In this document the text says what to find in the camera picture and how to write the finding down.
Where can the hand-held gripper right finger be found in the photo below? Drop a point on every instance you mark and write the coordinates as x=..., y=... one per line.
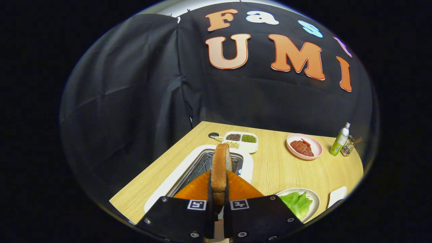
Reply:
x=260, y=219

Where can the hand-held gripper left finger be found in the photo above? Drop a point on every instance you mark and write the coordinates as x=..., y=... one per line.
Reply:
x=179, y=219

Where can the green lettuce leaf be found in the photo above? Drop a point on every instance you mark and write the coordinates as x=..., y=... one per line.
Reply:
x=298, y=204

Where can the toasted bread slice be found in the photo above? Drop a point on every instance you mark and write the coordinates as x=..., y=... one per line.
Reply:
x=219, y=168

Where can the white toaster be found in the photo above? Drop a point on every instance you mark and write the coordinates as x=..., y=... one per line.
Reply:
x=175, y=175

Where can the large white round plate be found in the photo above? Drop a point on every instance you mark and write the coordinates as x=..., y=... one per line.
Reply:
x=315, y=200

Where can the white divided dish of beans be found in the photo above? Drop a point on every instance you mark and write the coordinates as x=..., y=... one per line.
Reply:
x=249, y=145

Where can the small white square plate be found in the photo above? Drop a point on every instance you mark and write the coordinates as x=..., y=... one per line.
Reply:
x=337, y=195

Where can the brown meat slice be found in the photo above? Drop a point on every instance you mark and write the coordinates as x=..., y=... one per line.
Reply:
x=300, y=148

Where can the red sausage piece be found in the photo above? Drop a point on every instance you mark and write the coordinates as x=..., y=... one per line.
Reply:
x=306, y=142

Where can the pink plate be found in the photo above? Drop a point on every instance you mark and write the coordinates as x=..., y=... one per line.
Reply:
x=315, y=145

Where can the silver bottle with green label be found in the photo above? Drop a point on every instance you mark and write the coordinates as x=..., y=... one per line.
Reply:
x=339, y=141

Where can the black backdrop cloth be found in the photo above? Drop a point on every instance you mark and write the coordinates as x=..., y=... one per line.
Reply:
x=135, y=101

